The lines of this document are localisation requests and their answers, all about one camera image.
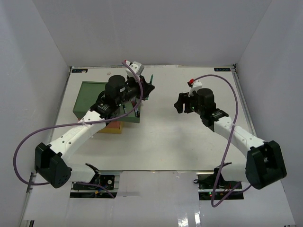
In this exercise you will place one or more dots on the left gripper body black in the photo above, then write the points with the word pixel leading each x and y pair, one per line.
pixel 133 89

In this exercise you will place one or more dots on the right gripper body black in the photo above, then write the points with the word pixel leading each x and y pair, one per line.
pixel 191 104

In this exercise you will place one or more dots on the green pen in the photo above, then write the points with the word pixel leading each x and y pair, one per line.
pixel 150 87

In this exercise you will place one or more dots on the green drawer cabinet box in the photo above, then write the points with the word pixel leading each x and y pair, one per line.
pixel 87 96

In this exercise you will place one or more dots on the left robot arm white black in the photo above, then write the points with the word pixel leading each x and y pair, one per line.
pixel 51 160

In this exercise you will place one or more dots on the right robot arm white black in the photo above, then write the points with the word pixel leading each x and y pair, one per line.
pixel 264 161

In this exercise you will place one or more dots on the right black corner label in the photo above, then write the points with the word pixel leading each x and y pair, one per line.
pixel 222 69

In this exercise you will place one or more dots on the black corner label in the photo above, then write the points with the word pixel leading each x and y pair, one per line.
pixel 222 69
pixel 79 70

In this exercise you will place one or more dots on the left black corner label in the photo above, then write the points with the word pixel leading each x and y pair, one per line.
pixel 79 70

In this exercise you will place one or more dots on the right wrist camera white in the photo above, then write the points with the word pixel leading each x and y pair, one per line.
pixel 194 85

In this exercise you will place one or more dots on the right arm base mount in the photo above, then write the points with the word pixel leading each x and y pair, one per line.
pixel 205 183

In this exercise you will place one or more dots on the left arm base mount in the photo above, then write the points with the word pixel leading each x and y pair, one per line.
pixel 109 182

